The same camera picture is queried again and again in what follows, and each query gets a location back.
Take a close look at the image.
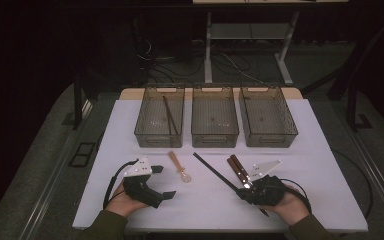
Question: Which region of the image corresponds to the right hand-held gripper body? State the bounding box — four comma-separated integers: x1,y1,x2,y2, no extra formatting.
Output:
247,158,289,207

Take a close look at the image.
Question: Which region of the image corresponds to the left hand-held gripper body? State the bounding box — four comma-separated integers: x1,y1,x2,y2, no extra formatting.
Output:
122,156,165,210

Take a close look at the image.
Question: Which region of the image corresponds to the wooden-handled fork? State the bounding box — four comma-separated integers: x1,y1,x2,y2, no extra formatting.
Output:
229,153,253,185

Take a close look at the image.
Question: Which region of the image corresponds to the black chopstick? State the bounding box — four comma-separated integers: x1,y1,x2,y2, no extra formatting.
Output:
192,151,243,195

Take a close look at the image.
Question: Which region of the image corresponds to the clear brown plastic bin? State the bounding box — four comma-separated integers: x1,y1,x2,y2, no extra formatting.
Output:
190,84,240,149
238,84,299,149
133,84,186,149

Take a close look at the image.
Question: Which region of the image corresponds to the brown wooden chopstick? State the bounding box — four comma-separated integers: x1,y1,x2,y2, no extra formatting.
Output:
161,95,180,137

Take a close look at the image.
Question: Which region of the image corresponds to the person's left hand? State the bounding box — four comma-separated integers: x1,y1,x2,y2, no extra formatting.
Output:
105,182,150,219

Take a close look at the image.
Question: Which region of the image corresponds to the person's right hand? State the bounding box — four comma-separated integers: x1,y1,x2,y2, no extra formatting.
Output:
259,184,312,228

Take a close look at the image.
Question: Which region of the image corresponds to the small tan spoon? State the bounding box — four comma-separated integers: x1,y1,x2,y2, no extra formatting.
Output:
167,150,193,184

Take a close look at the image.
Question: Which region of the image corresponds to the black metal stand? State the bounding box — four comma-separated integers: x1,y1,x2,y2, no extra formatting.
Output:
72,74,85,131
344,19,374,133

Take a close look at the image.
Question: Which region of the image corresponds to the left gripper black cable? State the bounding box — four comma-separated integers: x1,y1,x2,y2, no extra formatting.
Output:
102,158,140,211

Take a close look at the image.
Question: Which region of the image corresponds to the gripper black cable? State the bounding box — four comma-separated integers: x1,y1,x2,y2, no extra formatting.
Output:
279,177,314,215
102,158,140,211

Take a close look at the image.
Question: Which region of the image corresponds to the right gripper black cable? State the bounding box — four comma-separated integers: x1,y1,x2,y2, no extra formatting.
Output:
279,177,314,215

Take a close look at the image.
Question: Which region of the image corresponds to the black floor socket frame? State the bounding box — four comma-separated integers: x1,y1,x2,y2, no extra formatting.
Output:
67,142,97,169

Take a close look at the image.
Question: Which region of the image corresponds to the metal floor rail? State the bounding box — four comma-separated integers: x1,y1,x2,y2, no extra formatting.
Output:
341,124,384,229
21,99,96,240

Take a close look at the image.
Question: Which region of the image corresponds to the tangle of black floor cables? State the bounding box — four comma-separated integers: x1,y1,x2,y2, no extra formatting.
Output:
135,36,214,85

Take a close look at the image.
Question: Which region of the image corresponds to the thin black cable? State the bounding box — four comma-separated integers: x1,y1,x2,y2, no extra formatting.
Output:
331,147,374,220

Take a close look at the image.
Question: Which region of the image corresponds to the white floor cable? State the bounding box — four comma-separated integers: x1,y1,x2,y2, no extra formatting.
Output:
219,52,264,84

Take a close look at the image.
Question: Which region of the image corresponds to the white desk with metal frame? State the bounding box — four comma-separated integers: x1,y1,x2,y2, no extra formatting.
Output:
192,0,350,87

